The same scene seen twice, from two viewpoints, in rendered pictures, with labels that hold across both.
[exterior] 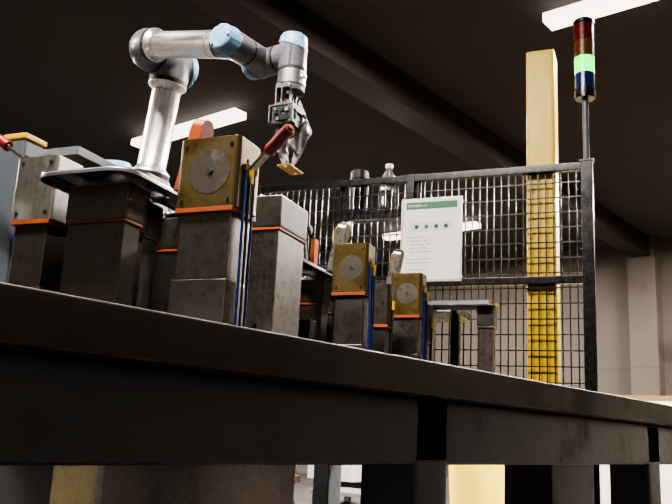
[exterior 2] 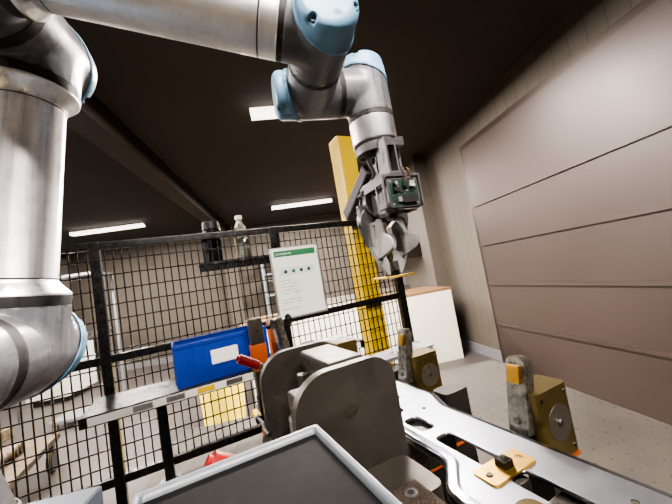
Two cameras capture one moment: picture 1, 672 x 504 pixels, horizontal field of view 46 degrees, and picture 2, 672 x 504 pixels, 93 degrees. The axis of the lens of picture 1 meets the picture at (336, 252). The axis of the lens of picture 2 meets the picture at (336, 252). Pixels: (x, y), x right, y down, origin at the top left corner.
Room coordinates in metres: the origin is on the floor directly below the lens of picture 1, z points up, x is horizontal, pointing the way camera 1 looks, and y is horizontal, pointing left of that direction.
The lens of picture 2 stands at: (1.67, 0.60, 1.29)
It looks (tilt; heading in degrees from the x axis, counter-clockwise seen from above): 4 degrees up; 311
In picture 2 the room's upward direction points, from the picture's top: 10 degrees counter-clockwise
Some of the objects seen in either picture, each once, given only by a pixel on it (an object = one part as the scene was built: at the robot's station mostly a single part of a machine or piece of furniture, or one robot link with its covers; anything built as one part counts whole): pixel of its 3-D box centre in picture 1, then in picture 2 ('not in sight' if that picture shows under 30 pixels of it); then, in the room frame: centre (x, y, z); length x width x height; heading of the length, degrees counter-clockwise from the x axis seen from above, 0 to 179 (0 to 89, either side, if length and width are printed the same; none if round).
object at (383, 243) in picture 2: (280, 148); (384, 246); (1.95, 0.16, 1.33); 0.06 x 0.03 x 0.09; 155
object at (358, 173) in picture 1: (359, 193); (212, 242); (2.95, -0.08, 1.52); 0.07 x 0.07 x 0.18
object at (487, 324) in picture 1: (486, 356); not in sight; (2.26, -0.45, 0.84); 0.05 x 0.05 x 0.29; 68
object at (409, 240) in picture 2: (294, 146); (405, 243); (1.93, 0.12, 1.33); 0.06 x 0.03 x 0.09; 155
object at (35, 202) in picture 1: (31, 261); not in sight; (1.36, 0.53, 0.88); 0.12 x 0.07 x 0.36; 68
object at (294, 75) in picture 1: (292, 81); (375, 136); (1.94, 0.14, 1.51); 0.08 x 0.08 x 0.05
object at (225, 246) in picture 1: (220, 253); not in sight; (1.21, 0.18, 0.88); 0.14 x 0.09 x 0.36; 68
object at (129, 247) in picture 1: (98, 273); not in sight; (1.25, 0.38, 0.84); 0.12 x 0.05 x 0.29; 68
